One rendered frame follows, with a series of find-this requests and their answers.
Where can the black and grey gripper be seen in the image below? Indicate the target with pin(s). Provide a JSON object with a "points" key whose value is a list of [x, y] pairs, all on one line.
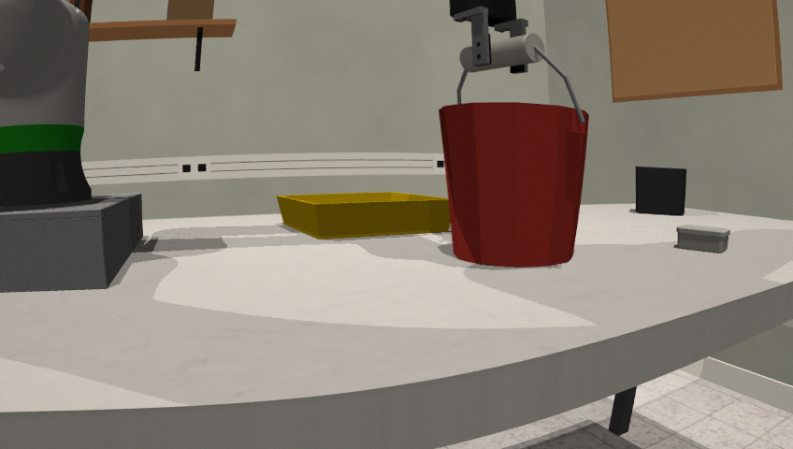
{"points": [[500, 14]]}

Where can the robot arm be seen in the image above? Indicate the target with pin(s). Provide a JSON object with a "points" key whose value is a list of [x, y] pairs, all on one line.
{"points": [[43, 67]]}

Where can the red bucket with grey handle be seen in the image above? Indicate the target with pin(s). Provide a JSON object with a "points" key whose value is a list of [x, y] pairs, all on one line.
{"points": [[514, 171]]}

